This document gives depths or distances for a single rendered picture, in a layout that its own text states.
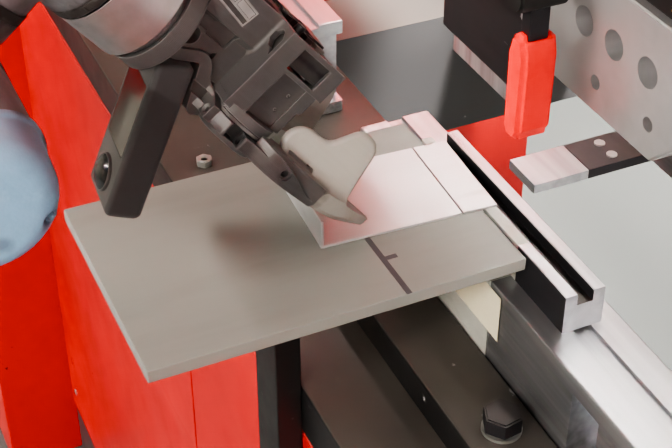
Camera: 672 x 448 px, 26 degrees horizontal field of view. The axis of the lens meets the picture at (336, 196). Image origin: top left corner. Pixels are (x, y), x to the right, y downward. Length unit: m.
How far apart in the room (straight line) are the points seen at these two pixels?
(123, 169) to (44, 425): 1.33
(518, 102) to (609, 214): 1.93
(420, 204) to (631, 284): 1.57
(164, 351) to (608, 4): 0.34
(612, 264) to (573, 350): 1.65
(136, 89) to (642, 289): 1.74
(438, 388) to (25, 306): 1.13
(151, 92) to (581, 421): 0.35
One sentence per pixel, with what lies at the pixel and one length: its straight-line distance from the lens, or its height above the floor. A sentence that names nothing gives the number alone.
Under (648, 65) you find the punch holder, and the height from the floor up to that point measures 1.22.
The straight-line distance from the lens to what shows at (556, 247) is 0.98.
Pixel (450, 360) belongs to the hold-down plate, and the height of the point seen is 0.91.
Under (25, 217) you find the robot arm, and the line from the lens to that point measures 0.71.
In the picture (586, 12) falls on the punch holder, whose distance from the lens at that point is 0.79.
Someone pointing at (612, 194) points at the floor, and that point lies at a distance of 2.77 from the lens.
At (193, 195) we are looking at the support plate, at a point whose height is 1.00.
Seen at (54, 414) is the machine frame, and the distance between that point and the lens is 2.20.
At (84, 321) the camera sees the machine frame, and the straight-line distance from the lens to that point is 1.90.
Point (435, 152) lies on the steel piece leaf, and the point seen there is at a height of 1.00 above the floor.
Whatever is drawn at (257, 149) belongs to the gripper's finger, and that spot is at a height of 1.09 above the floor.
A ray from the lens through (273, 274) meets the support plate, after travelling 0.95.
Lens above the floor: 1.60
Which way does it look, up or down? 36 degrees down
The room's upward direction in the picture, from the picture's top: straight up
